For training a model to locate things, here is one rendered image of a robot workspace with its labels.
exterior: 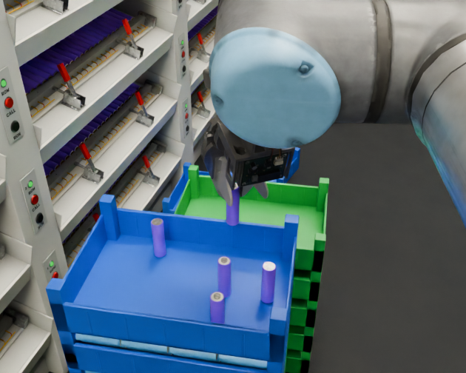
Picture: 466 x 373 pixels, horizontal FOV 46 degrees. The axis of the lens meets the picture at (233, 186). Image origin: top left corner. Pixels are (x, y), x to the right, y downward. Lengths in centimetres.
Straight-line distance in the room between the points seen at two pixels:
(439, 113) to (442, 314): 118
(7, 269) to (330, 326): 75
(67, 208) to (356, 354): 73
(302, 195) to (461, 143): 90
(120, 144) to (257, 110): 101
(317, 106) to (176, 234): 52
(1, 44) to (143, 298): 44
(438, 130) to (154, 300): 54
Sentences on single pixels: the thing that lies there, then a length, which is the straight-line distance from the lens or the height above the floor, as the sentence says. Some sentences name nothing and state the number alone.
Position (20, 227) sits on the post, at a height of 43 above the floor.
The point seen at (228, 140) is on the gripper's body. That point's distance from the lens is 61.
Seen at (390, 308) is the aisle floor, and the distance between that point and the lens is 147.
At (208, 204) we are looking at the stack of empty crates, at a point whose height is 32.
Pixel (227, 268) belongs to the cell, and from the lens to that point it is 75.
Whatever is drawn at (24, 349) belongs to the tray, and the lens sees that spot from 121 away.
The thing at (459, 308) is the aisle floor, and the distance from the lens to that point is 153.
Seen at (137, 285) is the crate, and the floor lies 48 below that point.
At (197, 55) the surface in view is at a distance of 182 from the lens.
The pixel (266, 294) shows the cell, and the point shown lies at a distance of 76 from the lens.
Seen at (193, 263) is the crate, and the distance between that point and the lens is 84.
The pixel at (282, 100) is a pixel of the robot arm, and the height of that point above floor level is 89.
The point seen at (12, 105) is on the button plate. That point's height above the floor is 65.
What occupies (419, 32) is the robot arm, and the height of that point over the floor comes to 93.
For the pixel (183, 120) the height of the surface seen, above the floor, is 26.
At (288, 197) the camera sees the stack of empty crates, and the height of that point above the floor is 34.
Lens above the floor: 106
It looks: 36 degrees down
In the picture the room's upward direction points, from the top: straight up
